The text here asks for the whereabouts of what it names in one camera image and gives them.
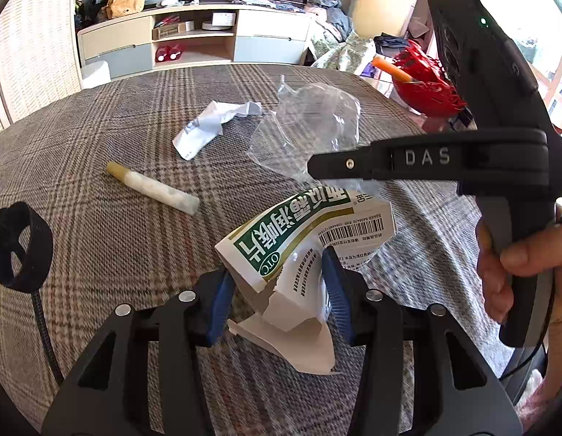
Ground pile of clothes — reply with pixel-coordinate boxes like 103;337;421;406
304;0;377;71

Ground black velcro strap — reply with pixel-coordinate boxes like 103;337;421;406
0;202;55;291

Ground orange handled tool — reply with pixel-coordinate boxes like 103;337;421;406
371;57;420;85

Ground grey plaid tablecloth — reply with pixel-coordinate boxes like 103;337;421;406
0;64;513;436

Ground white round device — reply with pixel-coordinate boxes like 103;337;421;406
203;13;237;30

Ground white cylindrical bin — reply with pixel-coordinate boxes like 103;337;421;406
80;60;113;90

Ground black braided cable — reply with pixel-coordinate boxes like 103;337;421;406
31;288;66;387

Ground white TV cabinet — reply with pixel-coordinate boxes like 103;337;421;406
76;2;316;80

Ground clear plastic wrapper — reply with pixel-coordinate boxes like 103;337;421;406
245;75;377;194

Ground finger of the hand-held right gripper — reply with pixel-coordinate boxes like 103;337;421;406
307;143;393;181

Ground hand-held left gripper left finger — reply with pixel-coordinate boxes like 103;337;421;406
41;269;238;436

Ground cream floor air conditioner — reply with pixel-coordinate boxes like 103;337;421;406
354;0;420;39

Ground person's right hand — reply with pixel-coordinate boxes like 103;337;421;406
475;222;562;328

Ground red plastic basket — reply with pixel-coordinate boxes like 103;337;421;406
391;39;468;116

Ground cardboard box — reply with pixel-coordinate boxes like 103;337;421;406
153;20;195;40

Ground green and white medicine box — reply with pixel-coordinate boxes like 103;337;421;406
215;186;397;377

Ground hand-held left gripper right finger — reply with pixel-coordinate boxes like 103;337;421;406
321;246;523;436

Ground white tube with yellow cap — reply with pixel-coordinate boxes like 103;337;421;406
106;161;201;216

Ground pink fluffy slipper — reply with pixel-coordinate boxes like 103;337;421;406
519;370;552;419

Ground crumpled white paper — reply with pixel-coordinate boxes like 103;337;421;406
172;100;266;162

